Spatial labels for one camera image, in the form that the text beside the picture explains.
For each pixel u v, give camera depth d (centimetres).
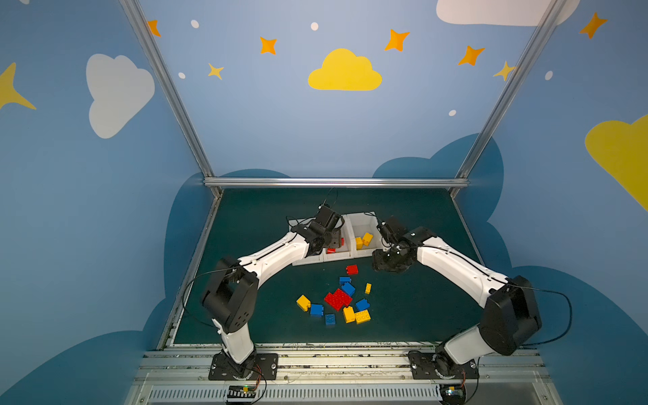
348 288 88
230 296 46
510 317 43
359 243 99
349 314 82
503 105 89
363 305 86
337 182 118
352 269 96
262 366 76
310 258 95
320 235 65
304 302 86
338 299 86
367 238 101
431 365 75
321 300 87
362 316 83
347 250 100
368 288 89
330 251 98
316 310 84
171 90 85
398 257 71
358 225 101
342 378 74
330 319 82
